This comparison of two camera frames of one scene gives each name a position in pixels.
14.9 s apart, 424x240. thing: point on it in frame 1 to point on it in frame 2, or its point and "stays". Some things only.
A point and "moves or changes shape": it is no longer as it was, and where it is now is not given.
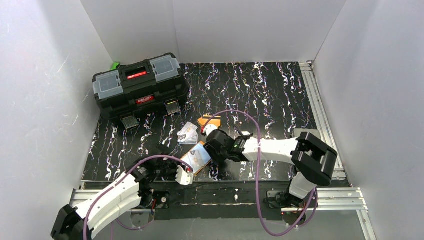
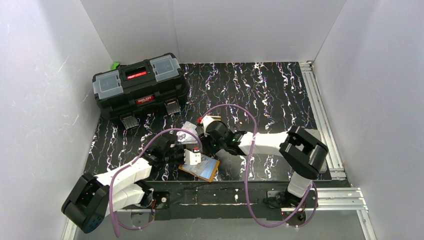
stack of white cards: [188, 134] stays
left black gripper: [168, 166] to [180, 153]
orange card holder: [197, 157] moves or changes shape
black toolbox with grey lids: [134, 89] stays
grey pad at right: [314, 131] stays
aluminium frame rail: [341, 196] stays
